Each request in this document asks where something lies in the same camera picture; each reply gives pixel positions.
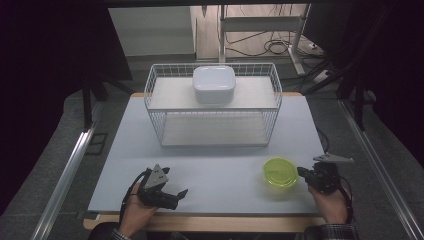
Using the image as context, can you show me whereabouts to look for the white cabinet panel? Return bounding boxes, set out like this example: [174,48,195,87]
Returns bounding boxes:
[107,5,198,58]

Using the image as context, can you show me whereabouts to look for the person's left plaid sleeve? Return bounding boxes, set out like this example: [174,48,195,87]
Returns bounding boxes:
[87,222,135,240]

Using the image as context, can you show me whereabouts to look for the person's plaid sleeve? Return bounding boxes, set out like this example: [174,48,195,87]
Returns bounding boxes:
[87,222,135,240]
[294,223,360,240]

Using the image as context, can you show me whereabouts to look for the aluminium rail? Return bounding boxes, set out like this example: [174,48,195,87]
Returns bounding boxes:
[31,99,105,240]
[337,99,424,240]

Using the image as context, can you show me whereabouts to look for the person's left hand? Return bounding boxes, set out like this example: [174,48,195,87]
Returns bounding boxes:
[118,182,158,239]

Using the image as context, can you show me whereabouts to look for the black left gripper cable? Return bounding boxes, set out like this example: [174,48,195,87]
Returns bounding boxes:
[118,167,152,222]

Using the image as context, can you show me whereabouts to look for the white wire shelf rack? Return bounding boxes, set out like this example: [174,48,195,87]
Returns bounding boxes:
[143,62,284,148]

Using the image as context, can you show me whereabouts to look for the white desk frame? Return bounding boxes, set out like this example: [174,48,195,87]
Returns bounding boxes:
[218,3,313,77]

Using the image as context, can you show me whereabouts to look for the person's right hand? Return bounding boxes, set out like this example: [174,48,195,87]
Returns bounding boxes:
[307,184,350,225]

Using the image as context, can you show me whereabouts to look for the black floor cables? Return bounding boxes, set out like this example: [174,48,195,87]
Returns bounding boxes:
[224,29,323,58]

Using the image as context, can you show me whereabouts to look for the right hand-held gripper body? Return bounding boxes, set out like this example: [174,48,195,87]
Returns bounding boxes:
[311,152,355,195]

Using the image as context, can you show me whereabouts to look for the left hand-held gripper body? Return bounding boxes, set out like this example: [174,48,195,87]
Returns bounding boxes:
[138,163,176,210]

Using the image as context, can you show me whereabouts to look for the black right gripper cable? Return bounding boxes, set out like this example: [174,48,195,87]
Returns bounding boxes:
[335,175,355,224]

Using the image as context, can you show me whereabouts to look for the black metal stand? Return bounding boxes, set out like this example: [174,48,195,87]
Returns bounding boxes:
[81,75,135,132]
[301,59,379,132]

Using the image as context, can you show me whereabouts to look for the white power strip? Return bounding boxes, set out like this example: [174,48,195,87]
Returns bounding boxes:
[313,69,335,84]

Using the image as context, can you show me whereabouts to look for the green round bowl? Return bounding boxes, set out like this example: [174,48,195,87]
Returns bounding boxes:
[262,157,299,191]

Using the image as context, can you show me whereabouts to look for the thin black cable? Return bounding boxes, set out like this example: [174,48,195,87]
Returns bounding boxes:
[315,127,331,154]

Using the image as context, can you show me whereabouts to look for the person's right plaid sleeve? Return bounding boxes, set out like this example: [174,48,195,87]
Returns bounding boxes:
[294,223,360,240]

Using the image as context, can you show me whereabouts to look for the white square bowl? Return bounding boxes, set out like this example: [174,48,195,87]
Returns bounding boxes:
[192,65,237,105]

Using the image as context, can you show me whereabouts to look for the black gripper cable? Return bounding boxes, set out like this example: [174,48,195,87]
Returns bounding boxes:
[335,175,355,224]
[118,167,152,222]

